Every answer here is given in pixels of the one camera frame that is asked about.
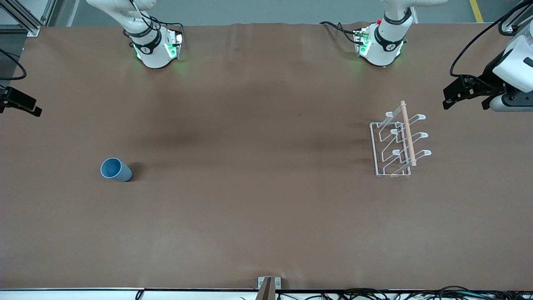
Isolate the blue plastic cup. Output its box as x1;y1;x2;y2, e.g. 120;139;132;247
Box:
100;157;133;183

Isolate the brown table cover sheet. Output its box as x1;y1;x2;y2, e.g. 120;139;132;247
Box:
0;21;533;291

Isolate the aluminium frame profile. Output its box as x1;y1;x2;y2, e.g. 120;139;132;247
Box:
499;0;533;34
0;0;57;37

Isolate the white wire cup holder rack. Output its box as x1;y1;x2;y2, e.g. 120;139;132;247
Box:
370;100;432;178

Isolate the black left arm base cable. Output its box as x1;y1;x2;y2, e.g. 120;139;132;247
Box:
320;21;363;45

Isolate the black arm base cable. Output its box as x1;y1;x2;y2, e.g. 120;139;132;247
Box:
125;0;184;42
320;21;363;45

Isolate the black right arm base cable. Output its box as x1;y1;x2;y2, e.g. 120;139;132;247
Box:
125;0;184;42

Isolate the black cable bundle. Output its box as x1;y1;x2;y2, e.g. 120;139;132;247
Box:
275;285;533;300

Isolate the brown camera post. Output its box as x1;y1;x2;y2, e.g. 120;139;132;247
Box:
256;277;276;300

